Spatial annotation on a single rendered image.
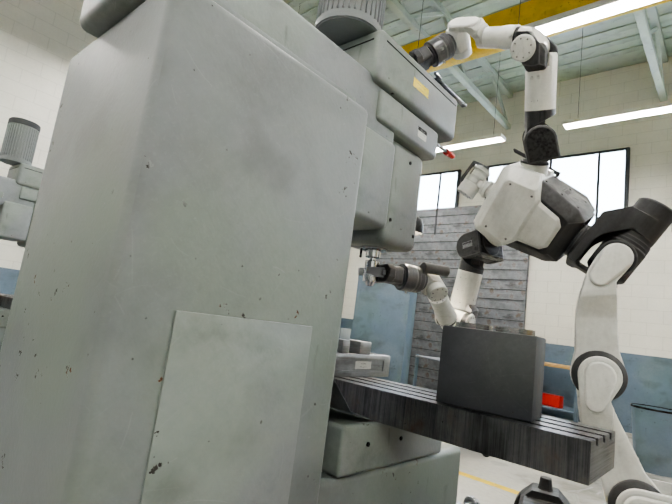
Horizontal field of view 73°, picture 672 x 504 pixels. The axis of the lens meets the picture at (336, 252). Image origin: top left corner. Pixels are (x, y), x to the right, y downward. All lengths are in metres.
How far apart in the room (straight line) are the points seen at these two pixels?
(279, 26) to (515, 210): 0.91
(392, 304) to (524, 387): 6.38
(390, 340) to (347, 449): 6.29
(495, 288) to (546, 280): 0.92
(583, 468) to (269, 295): 0.68
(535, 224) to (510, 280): 7.67
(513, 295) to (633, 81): 4.27
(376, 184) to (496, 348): 0.52
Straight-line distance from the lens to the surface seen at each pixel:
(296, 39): 1.16
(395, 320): 7.42
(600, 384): 1.53
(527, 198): 1.56
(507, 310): 9.19
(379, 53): 1.38
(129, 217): 0.71
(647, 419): 5.89
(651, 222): 1.64
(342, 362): 1.41
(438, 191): 10.37
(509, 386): 1.14
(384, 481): 1.37
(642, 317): 8.75
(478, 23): 1.72
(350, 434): 1.18
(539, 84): 1.60
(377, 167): 1.29
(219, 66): 0.83
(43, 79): 8.04
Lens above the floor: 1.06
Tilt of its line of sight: 9 degrees up
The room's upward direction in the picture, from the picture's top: 8 degrees clockwise
